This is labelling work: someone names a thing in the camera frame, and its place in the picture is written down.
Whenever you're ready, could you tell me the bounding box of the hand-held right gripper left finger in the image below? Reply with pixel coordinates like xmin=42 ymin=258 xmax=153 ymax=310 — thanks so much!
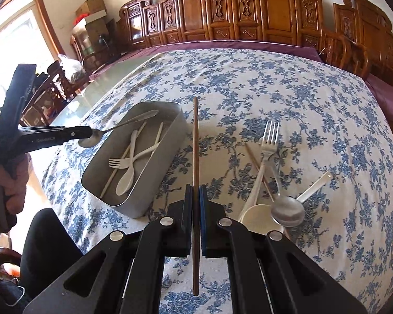
xmin=23 ymin=184 xmax=194 ymax=314

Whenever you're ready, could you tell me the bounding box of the blue floral tablecloth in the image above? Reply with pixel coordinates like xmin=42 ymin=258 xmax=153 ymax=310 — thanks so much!
xmin=41 ymin=48 xmax=393 ymax=314

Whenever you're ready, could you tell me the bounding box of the clear plastic bag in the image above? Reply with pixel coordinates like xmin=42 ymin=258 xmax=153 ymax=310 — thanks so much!
xmin=57 ymin=55 xmax=86 ymax=84

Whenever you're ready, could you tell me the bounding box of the metal spoon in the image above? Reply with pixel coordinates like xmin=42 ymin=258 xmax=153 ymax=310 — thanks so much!
xmin=269 ymin=164 xmax=306 ymax=227
xmin=78 ymin=109 xmax=160 ymax=148

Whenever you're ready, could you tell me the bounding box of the rectangular metal tin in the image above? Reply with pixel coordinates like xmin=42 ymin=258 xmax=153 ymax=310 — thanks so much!
xmin=81 ymin=101 xmax=189 ymax=219

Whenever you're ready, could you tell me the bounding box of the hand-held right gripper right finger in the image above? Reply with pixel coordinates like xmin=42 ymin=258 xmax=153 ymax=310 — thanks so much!
xmin=199 ymin=185 xmax=369 ymax=314

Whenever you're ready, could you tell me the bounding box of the purple armchair cushion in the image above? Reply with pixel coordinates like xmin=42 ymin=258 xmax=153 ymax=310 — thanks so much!
xmin=365 ymin=74 xmax=393 ymax=118

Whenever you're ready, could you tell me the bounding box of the large cardboard box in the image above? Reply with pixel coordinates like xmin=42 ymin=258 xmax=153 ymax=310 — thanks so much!
xmin=74 ymin=20 xmax=117 ymax=59

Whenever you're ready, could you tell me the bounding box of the person's left hand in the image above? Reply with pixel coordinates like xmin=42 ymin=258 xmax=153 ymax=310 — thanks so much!
xmin=0 ymin=154 xmax=31 ymax=225

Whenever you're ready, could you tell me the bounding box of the brown cardboard box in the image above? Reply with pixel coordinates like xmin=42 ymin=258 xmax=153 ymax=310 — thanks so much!
xmin=75 ymin=0 xmax=107 ymax=15

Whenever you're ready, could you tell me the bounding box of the light wooden chopstick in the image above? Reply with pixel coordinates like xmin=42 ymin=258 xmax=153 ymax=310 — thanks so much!
xmin=100 ymin=121 xmax=148 ymax=199

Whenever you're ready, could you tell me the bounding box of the large white plastic spoon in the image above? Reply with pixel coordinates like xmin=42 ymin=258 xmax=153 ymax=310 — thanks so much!
xmin=237 ymin=171 xmax=334 ymax=236

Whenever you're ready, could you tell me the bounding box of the metal fork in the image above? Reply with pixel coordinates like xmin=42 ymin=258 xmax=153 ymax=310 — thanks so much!
xmin=237 ymin=120 xmax=281 ymax=223

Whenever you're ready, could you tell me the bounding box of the dark wooden chair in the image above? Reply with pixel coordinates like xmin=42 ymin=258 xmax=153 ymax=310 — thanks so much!
xmin=20 ymin=60 xmax=89 ymax=128

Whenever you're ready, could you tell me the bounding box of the white plastic fork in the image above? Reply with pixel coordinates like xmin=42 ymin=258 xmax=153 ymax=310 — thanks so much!
xmin=109 ymin=122 xmax=164 ymax=171

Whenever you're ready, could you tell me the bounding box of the person's black clothing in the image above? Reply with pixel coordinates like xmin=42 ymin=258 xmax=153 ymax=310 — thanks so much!
xmin=20 ymin=208 xmax=86 ymax=301

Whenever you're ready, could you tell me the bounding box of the purple sofa cushion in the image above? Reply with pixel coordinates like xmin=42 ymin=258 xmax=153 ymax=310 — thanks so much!
xmin=88 ymin=39 xmax=323 ymax=82

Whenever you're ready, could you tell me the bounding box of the small white plastic spoon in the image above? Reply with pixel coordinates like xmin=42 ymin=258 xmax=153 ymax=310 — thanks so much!
xmin=116 ymin=129 xmax=139 ymax=196

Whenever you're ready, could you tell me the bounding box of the wooden door frame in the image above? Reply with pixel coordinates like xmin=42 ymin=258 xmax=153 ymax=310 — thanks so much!
xmin=0 ymin=0 xmax=64 ymax=131

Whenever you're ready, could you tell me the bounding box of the carved wooden sofa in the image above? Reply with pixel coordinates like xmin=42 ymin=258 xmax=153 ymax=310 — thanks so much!
xmin=116 ymin=0 xmax=370 ymax=79

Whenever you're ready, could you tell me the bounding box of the white flat box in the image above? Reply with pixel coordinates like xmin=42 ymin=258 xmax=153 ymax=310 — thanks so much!
xmin=73 ymin=10 xmax=107 ymax=35

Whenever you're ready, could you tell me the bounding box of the brown wooden chopstick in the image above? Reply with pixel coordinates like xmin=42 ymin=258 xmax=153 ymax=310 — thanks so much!
xmin=245 ymin=143 xmax=290 ymax=239
xmin=192 ymin=96 xmax=200 ymax=296

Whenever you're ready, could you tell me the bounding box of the carved wooden armchair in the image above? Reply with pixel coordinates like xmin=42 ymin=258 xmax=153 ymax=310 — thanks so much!
xmin=334 ymin=0 xmax=393 ymax=102

